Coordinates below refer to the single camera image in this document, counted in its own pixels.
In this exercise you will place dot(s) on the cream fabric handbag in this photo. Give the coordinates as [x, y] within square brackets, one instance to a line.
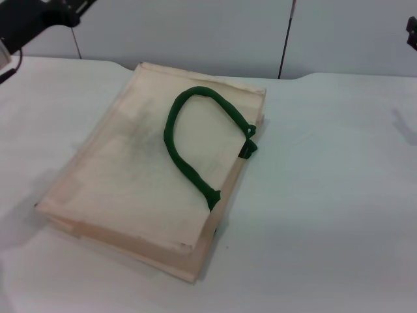
[114, 163]

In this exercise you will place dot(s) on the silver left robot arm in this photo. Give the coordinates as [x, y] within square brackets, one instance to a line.
[4, 53]

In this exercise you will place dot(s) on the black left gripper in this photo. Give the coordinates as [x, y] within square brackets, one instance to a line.
[23, 19]

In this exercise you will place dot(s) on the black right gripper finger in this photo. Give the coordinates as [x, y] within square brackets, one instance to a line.
[413, 40]
[413, 24]

